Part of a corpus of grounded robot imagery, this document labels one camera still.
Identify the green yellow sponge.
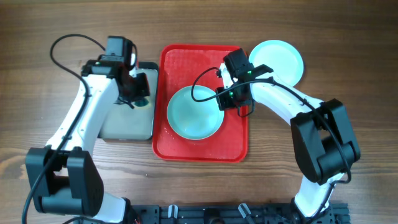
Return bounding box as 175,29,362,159
132,97,152,110

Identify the mint plate back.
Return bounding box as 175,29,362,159
167,85,224,140

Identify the light blue plate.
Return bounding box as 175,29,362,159
249,40,304,86

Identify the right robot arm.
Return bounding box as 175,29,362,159
216,70,360,223

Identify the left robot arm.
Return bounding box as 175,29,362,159
21,60,149,223

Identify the black water tray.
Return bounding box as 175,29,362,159
98,62,159,141

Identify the red plastic tray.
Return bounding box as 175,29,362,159
152,44,248,162

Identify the black base frame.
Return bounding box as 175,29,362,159
133,203,351,224

